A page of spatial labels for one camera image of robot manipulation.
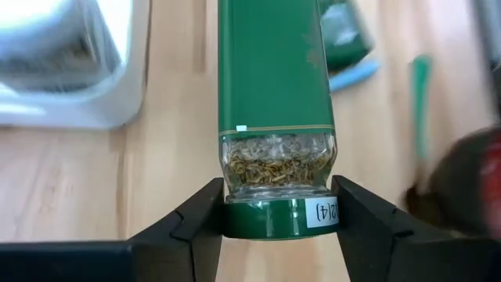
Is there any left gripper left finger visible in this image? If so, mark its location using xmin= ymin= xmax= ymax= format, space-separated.
xmin=128 ymin=176 xmax=226 ymax=282

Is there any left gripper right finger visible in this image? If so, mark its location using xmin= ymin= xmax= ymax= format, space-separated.
xmin=330 ymin=175 xmax=431 ymax=282

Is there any red bowl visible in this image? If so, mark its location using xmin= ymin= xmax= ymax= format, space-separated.
xmin=405 ymin=127 xmax=501 ymax=240

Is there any white plastic bin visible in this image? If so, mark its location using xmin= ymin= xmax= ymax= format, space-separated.
xmin=0 ymin=0 xmax=152 ymax=130

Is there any green spice tin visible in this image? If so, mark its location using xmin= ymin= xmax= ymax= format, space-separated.
xmin=319 ymin=0 xmax=375 ymax=74

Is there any gold spoon with green handle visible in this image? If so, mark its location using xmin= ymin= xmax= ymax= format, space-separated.
xmin=410 ymin=54 xmax=434 ymax=157

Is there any spoon with light-blue handle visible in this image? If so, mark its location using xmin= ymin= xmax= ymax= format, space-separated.
xmin=328 ymin=58 xmax=383 ymax=93

